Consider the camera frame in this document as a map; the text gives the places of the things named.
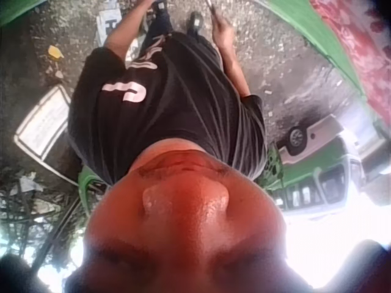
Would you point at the person's right hand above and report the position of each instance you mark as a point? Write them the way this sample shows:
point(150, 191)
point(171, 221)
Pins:
point(224, 35)

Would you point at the thin grey metal tool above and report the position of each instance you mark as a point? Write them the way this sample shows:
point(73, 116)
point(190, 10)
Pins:
point(211, 6)

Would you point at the person's legs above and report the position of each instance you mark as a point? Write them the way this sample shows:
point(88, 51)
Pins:
point(160, 23)

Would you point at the green tarp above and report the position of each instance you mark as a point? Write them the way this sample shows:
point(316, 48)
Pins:
point(12, 9)
point(311, 29)

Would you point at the white printed paper sheet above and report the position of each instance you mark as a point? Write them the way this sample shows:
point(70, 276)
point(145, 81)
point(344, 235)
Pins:
point(107, 26)

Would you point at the red floral cloth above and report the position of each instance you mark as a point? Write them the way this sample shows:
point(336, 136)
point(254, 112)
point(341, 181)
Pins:
point(360, 45)

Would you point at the yellow scrap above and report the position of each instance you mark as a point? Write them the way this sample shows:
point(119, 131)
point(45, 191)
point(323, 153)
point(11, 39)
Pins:
point(55, 52)

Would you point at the green and white vehicle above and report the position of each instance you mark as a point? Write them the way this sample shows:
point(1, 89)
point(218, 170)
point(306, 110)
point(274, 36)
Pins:
point(317, 166)

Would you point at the white framed board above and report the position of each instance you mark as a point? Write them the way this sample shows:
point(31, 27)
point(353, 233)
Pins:
point(42, 123)

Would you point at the heap of scrap and debris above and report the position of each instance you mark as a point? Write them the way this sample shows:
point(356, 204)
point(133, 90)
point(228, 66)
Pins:
point(30, 210)

